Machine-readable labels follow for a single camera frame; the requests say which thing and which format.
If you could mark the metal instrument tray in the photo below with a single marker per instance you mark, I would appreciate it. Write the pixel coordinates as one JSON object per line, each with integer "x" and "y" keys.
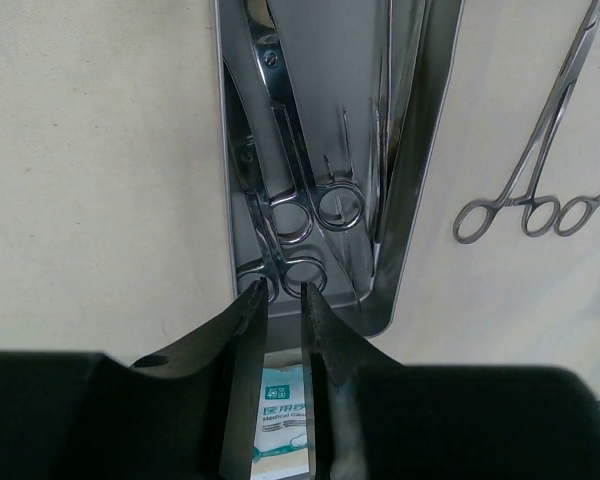
{"x": 332, "y": 113}

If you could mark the steel hemostat forceps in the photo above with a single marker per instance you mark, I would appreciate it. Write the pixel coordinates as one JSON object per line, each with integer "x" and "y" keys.
{"x": 588, "y": 204}
{"x": 541, "y": 214}

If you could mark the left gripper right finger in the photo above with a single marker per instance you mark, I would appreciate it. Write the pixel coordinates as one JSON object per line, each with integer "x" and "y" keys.
{"x": 339, "y": 366}

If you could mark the steel tweezers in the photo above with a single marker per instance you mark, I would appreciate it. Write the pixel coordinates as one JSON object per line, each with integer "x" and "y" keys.
{"x": 354, "y": 253}
{"x": 399, "y": 29}

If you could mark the black surgical scissors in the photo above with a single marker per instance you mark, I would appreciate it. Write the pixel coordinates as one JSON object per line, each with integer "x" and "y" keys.
{"x": 307, "y": 193}

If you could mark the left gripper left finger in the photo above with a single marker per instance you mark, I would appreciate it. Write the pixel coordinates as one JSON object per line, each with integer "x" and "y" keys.
{"x": 197, "y": 398}

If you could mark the beige cloth wrap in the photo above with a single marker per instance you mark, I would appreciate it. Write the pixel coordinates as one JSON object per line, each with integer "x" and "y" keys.
{"x": 115, "y": 211}

